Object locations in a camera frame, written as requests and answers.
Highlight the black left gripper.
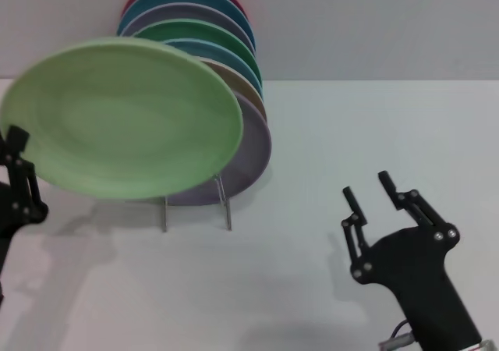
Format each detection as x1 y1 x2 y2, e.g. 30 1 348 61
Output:
0 125 50 278

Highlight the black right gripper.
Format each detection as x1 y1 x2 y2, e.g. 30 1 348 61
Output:
341 170 484 351

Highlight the light green plate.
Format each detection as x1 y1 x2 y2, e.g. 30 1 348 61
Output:
0 37 245 201

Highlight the lilac purple plate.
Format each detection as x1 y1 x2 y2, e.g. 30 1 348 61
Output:
165 90 273 207

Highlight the beige plate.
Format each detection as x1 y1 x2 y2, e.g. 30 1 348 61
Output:
199 57 268 122

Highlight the dark green plate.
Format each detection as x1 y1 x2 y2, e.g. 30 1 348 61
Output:
131 18 261 81

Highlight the grey lavender plate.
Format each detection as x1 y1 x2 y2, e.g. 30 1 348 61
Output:
119 2 257 52

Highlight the light blue plate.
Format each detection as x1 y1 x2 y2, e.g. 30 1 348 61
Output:
165 37 264 90

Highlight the dark thin cable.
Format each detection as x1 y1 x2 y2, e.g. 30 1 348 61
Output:
389 318 411 339

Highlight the grey cable connector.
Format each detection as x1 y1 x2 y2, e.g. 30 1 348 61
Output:
377 329 419 351

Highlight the metal wire plate rack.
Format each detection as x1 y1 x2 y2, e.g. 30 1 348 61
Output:
161 173 233 233

